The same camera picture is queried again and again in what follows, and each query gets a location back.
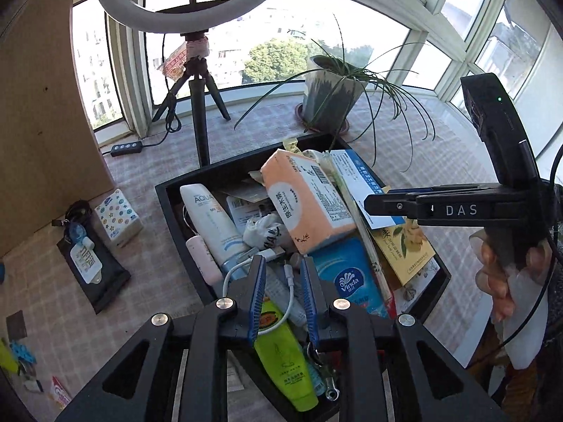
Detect blue white box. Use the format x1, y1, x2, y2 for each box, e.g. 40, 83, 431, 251
328, 149, 407, 230

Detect small patterned tissue pack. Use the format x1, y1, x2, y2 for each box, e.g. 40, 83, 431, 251
94, 189, 144, 248

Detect green tube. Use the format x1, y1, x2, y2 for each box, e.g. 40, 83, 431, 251
254, 299, 320, 413

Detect orange tissue pack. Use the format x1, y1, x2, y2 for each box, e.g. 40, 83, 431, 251
260, 148, 358, 256

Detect crumpled white printed bag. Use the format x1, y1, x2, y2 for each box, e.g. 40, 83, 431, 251
243, 213, 293, 249

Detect white barcode packet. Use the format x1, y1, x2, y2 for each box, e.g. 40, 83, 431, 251
226, 196, 269, 234

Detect red white paper tag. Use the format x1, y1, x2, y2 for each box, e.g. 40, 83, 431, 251
157, 40, 208, 82

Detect black coiled cable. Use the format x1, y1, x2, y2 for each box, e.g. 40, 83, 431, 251
53, 200, 93, 240

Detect yellow flat box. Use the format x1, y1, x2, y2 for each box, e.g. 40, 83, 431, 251
367, 222, 436, 287

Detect black ring light control cable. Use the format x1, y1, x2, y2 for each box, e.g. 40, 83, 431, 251
102, 31, 182, 159

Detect white ring light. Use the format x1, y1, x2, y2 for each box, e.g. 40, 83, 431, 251
94, 0, 295, 36

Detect blue translucent plastic piece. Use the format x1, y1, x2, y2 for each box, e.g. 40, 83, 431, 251
65, 221, 95, 249

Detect black tray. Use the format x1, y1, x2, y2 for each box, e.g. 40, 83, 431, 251
154, 132, 452, 422

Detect pink tube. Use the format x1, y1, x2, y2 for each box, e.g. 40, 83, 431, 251
185, 235, 223, 286

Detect teal plastic clip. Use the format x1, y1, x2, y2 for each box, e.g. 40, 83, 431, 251
9, 340, 38, 365

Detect metal key clasp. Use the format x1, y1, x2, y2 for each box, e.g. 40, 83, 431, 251
305, 343, 341, 402

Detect dark grey card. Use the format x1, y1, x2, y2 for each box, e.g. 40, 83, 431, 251
6, 311, 28, 339

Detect brown plant saucer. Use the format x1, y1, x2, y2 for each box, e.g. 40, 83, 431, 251
295, 102, 351, 136

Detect light oak board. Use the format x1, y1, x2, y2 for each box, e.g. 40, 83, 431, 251
0, 0, 116, 258

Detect pink checked desktop cloth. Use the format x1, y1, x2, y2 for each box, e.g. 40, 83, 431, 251
0, 88, 498, 422

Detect black tripod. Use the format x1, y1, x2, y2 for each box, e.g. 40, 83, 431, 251
152, 0, 232, 168

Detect yellow green plastic item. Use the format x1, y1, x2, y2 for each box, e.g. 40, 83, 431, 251
0, 338, 20, 374

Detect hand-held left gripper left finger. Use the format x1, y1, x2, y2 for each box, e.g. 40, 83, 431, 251
55, 255, 267, 422

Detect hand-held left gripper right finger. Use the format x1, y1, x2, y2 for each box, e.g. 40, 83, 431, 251
300, 255, 511, 422

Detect black wet wipes pack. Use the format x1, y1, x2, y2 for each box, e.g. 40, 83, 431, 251
56, 222, 132, 315

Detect white leaf print box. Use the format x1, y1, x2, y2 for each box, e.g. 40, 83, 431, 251
391, 257, 442, 305

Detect white window frame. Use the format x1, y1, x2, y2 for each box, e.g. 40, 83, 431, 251
70, 0, 563, 177

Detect white sunscreen tube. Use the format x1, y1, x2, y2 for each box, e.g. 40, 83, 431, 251
179, 183, 251, 282

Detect person's right hand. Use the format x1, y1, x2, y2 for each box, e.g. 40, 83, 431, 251
468, 229, 556, 330

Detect red white small packet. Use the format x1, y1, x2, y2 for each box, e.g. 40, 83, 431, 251
49, 376, 73, 410

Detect grey tube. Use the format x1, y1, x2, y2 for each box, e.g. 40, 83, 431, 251
264, 268, 309, 328

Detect potted spider plant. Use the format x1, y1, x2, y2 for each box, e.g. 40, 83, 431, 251
233, 13, 436, 172

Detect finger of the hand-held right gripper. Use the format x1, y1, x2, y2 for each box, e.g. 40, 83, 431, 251
382, 183, 500, 196
364, 192, 419, 230

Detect blue tissue pack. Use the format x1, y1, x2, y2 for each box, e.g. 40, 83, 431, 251
310, 237, 390, 319

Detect white charging cable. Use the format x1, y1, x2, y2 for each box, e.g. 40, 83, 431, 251
220, 246, 296, 339

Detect paper wrapped chopsticks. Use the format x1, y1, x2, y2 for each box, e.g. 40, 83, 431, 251
332, 171, 394, 313

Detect person's right forearm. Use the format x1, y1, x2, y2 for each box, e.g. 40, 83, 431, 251
493, 268, 552, 371

